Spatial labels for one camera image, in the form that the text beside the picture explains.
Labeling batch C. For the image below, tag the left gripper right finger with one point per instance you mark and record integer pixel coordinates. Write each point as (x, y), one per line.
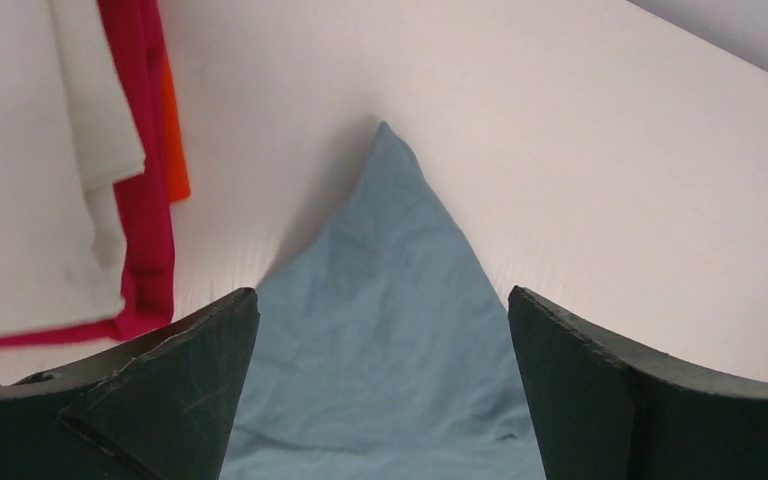
(604, 406)

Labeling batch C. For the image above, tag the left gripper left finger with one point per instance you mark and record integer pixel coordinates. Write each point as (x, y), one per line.
(160, 406)

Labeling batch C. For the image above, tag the blue-grey t-shirt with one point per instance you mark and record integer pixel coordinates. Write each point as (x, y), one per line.
(383, 350)

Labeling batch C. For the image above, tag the red folded t-shirt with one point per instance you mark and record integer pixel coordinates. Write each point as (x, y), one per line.
(135, 38)

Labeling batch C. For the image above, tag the orange folded t-shirt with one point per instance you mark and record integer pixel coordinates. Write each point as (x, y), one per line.
(177, 174)

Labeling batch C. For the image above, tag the white folded t-shirt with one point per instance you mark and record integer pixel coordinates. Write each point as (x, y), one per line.
(67, 136)

